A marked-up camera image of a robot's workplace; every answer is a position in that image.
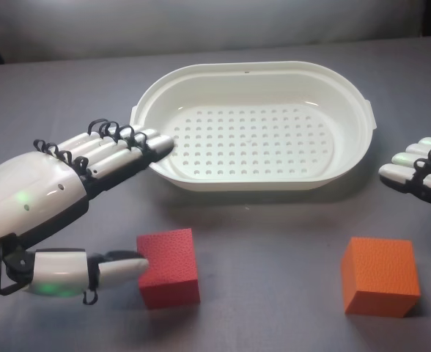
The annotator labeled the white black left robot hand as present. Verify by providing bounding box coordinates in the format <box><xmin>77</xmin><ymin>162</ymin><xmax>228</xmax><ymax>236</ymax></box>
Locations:
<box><xmin>0</xmin><ymin>117</ymin><xmax>175</xmax><ymax>306</ymax></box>

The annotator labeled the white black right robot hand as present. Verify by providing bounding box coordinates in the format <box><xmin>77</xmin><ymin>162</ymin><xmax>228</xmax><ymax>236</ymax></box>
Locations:
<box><xmin>379</xmin><ymin>136</ymin><xmax>431</xmax><ymax>315</ymax></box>

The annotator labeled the orange textured cube block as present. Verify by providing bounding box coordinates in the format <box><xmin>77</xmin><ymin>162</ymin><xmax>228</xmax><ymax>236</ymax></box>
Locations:
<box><xmin>340</xmin><ymin>236</ymin><xmax>421</xmax><ymax>318</ymax></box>

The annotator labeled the white perforated oval plastic basket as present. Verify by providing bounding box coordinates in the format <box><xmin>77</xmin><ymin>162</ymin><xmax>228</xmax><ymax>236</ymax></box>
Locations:
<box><xmin>130</xmin><ymin>60</ymin><xmax>377</xmax><ymax>193</ymax></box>

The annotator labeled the red textured cube block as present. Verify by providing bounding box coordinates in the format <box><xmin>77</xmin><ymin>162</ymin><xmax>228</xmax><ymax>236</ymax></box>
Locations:
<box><xmin>136</xmin><ymin>227</ymin><xmax>202</xmax><ymax>310</ymax></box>

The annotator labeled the grey table cloth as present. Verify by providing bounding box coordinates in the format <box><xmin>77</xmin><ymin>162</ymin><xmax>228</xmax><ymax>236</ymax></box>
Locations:
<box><xmin>0</xmin><ymin>35</ymin><xmax>431</xmax><ymax>352</ymax></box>

